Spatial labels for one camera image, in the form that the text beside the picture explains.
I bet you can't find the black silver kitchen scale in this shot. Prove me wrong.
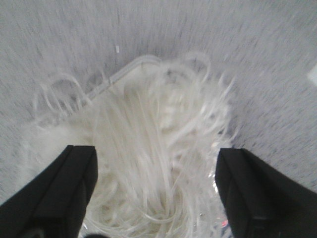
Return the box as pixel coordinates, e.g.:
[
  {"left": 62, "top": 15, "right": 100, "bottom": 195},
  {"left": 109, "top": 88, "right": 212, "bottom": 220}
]
[{"left": 87, "top": 55, "right": 162, "bottom": 100}]

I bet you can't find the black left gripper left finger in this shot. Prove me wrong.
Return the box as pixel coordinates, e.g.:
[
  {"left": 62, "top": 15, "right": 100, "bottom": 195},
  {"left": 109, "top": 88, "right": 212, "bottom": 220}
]
[{"left": 0, "top": 145, "right": 97, "bottom": 238}]

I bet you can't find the white translucent vermicelli bundle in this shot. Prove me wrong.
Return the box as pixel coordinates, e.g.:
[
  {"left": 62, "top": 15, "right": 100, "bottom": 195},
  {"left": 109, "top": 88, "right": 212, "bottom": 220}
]
[{"left": 19, "top": 52, "right": 232, "bottom": 238}]

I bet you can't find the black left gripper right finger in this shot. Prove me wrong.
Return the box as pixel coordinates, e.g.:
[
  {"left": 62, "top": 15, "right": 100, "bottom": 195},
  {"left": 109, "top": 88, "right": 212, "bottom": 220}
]
[{"left": 215, "top": 148, "right": 317, "bottom": 238}]

